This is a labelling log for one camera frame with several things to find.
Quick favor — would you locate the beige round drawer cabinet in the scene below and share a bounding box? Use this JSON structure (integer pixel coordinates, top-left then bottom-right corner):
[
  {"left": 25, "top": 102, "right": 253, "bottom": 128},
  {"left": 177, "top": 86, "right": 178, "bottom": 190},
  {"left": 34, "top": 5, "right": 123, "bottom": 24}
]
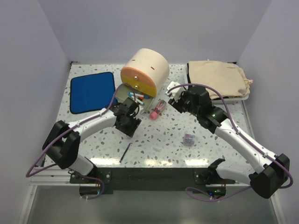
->
[{"left": 120, "top": 48, "right": 170, "bottom": 98}]

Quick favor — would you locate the dark purple pen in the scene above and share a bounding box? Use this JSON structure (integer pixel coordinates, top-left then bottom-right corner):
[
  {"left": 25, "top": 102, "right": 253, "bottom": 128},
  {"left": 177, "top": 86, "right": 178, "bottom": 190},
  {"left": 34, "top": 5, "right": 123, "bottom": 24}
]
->
[{"left": 119, "top": 143, "right": 132, "bottom": 163}]

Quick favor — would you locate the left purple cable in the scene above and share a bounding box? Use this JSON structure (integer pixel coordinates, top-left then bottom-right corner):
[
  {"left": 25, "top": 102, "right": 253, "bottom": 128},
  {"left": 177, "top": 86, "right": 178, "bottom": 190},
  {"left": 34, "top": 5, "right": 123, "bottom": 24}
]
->
[{"left": 25, "top": 84, "right": 134, "bottom": 178}]

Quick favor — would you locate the pink pencil case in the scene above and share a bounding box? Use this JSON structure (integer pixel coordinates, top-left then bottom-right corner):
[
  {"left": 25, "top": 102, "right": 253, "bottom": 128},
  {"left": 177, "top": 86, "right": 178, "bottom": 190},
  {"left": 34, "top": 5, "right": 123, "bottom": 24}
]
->
[{"left": 149, "top": 100, "right": 167, "bottom": 120}]

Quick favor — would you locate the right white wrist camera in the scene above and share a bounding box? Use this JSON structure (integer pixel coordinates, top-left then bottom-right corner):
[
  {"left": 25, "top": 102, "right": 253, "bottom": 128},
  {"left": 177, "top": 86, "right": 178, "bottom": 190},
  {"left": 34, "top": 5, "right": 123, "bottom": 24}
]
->
[{"left": 165, "top": 81, "right": 186, "bottom": 101}]

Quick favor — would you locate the white tray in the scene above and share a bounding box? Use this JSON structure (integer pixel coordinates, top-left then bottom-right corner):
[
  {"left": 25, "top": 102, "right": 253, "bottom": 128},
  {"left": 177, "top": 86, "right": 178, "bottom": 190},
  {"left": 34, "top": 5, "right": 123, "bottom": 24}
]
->
[{"left": 184, "top": 63, "right": 249, "bottom": 105}]

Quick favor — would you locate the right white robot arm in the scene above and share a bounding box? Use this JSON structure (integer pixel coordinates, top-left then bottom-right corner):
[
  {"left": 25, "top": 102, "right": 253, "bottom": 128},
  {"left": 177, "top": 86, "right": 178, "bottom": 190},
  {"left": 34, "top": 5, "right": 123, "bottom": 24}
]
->
[{"left": 165, "top": 82, "right": 293, "bottom": 199}]

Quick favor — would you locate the white blue pen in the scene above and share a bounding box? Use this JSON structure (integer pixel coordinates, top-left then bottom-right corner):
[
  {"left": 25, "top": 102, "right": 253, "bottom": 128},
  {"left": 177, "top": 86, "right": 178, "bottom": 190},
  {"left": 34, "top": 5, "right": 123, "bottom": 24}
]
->
[
  {"left": 135, "top": 94, "right": 150, "bottom": 99},
  {"left": 128, "top": 92, "right": 139, "bottom": 98}
]

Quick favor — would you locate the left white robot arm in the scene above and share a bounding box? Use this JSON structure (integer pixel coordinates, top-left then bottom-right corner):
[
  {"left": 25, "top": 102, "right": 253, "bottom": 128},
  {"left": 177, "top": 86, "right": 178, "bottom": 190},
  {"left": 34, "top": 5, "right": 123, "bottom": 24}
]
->
[{"left": 42, "top": 98, "right": 141, "bottom": 183}]

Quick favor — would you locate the black cloth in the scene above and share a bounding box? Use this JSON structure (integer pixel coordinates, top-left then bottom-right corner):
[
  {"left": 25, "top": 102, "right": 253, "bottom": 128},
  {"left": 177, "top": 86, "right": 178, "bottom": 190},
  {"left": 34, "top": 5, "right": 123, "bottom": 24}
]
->
[{"left": 186, "top": 73, "right": 192, "bottom": 84}]

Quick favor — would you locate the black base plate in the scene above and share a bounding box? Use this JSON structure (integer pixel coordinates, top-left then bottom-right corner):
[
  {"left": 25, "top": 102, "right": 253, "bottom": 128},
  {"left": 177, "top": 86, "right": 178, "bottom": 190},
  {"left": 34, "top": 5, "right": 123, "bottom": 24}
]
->
[{"left": 68, "top": 168, "right": 235, "bottom": 196}]

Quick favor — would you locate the green pastel highlighter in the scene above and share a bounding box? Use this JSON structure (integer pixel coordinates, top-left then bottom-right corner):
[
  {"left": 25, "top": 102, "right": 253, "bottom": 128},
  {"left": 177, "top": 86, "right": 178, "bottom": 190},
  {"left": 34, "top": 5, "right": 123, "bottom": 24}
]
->
[{"left": 133, "top": 98, "right": 143, "bottom": 105}]

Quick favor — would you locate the beige cloth bag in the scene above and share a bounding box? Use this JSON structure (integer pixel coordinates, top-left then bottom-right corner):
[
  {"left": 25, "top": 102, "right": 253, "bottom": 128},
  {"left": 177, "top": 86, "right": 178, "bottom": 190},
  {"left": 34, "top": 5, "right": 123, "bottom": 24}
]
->
[{"left": 188, "top": 60, "right": 253, "bottom": 98}]

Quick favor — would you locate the blue cloth mat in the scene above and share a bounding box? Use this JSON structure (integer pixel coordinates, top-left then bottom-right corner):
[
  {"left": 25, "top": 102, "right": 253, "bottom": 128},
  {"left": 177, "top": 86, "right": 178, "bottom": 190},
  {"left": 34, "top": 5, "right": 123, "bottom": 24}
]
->
[{"left": 70, "top": 72, "right": 115, "bottom": 114}]

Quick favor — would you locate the clear box of clips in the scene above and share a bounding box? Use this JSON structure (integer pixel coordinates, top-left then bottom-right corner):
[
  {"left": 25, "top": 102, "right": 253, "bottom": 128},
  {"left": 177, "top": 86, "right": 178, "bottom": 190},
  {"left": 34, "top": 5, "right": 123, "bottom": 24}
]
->
[{"left": 183, "top": 133, "right": 196, "bottom": 147}]

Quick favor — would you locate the grey bottom drawer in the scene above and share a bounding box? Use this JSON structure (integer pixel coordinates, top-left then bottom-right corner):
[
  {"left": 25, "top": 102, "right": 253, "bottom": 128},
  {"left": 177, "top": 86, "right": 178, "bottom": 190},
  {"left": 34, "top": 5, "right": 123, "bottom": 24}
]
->
[{"left": 115, "top": 85, "right": 155, "bottom": 114}]

